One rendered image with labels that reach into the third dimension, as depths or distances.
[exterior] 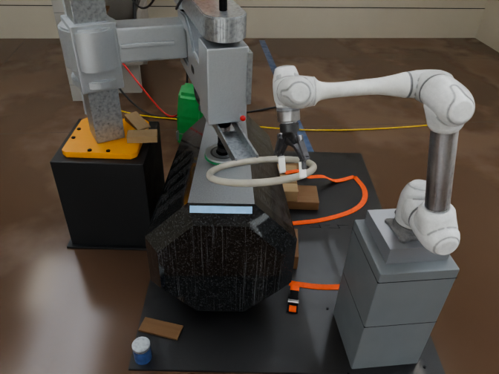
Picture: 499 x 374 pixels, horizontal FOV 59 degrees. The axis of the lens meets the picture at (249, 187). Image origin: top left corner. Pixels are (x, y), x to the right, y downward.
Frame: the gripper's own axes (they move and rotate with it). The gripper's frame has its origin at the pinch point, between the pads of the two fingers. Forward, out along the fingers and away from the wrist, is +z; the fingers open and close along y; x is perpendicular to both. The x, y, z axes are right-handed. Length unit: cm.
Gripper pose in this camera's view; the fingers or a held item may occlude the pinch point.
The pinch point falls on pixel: (292, 172)
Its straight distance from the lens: 177.6
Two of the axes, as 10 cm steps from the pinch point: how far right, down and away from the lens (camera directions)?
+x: -8.5, 2.1, -4.9
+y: -5.3, -1.7, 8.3
